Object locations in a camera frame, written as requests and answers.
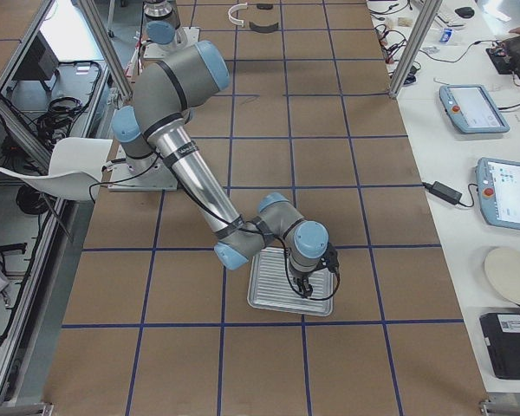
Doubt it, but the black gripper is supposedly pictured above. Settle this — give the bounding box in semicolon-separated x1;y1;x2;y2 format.
290;266;313;298

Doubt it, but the ribbed silver metal tray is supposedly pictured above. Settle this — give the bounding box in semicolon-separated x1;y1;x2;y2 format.
248;247;334;317

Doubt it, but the black power adapter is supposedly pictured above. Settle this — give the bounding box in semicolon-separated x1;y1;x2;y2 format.
423;181;462;205

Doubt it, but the white plate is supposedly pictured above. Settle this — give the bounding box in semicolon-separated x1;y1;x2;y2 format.
484;247;520;306

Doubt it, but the black laptop box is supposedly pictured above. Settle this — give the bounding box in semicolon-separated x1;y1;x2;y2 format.
479;313;520;380

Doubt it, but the teach pendant near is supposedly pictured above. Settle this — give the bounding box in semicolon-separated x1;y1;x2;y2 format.
475;158;520;230

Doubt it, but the teach pendant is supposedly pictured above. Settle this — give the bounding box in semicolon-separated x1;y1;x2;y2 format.
439;84;510;134
475;158;520;230

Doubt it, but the teach pendant far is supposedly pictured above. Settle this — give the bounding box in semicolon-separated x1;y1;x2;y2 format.
439;84;510;134

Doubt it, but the white chair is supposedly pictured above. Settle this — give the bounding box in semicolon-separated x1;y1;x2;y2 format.
0;137;113;201

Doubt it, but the dark brake shoe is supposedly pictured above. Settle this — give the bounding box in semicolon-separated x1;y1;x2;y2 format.
249;21;279;34

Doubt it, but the black brake pad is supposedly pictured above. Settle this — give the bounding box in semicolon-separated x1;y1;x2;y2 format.
256;3;274;10

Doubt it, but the black computer mouse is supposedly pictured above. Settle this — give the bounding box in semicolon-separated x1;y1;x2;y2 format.
454;6;475;19

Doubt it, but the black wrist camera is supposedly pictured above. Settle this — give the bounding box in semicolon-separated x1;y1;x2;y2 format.
321;246;339;274

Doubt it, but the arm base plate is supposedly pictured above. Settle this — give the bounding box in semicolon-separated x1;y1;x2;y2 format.
107;146;178;192
141;22;200;60

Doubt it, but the white curved plastic bracket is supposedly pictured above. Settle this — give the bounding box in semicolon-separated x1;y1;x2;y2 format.
227;2;249;28

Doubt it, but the aluminium frame post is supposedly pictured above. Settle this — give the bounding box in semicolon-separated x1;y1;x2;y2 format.
388;0;442;99

